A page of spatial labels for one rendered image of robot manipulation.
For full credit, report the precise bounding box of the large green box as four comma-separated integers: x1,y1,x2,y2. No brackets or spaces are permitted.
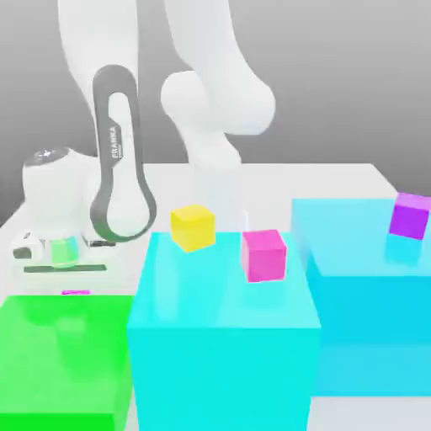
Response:
0,295,136,431

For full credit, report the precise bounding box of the large sky blue box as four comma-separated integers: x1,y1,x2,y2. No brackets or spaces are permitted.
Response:
290,197,431,397

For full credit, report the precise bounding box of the small yellow cube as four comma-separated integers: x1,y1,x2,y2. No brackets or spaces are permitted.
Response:
170,203,216,253

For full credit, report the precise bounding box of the small pink cube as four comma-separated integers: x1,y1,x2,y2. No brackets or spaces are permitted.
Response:
241,229,288,284

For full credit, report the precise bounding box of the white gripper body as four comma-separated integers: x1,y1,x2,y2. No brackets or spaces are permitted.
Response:
15,262,114,293

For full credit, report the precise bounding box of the small purple cube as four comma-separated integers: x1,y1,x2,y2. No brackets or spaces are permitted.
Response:
388,192,431,241

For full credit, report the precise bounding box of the large turquoise box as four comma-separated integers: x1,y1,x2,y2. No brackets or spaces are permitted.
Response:
126,231,322,431

